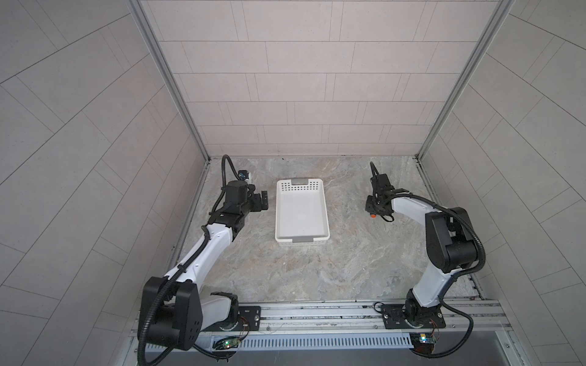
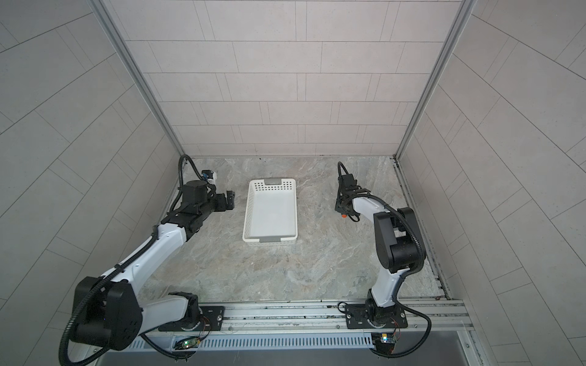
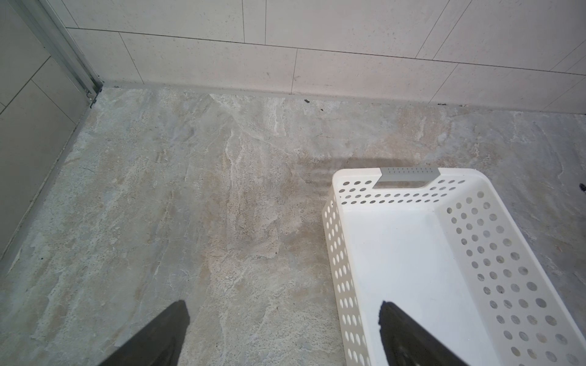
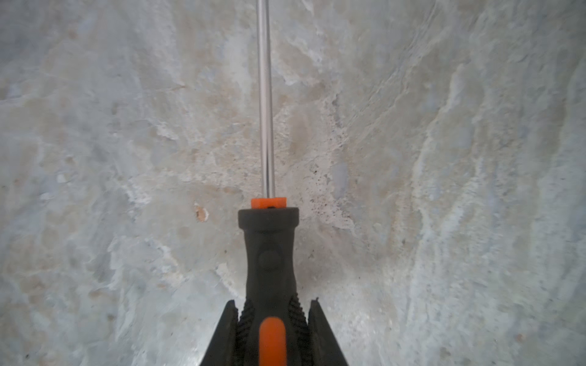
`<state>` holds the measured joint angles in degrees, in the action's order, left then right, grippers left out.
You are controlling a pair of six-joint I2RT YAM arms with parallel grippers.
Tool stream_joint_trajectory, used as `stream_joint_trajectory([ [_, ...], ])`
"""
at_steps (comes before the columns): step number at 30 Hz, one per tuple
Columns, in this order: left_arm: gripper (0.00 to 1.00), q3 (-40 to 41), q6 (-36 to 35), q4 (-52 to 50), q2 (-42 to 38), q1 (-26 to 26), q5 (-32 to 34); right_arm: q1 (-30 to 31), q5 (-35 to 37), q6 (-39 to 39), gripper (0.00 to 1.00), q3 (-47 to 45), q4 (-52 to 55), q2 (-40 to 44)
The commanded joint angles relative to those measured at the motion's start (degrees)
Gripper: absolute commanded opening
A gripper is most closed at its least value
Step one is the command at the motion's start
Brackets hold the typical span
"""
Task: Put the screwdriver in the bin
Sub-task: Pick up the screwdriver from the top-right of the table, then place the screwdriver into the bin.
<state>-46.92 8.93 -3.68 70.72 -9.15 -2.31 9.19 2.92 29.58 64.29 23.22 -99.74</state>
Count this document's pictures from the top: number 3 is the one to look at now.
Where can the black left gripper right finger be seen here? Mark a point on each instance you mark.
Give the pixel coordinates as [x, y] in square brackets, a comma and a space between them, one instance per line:
[406, 342]

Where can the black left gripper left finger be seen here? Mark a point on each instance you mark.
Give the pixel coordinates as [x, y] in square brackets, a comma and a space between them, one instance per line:
[159, 343]

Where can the white perforated plastic bin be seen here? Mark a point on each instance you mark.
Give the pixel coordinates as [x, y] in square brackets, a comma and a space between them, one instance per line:
[441, 245]

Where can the left corner aluminium post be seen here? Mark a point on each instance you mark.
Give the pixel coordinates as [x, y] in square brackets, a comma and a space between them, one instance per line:
[46, 25]

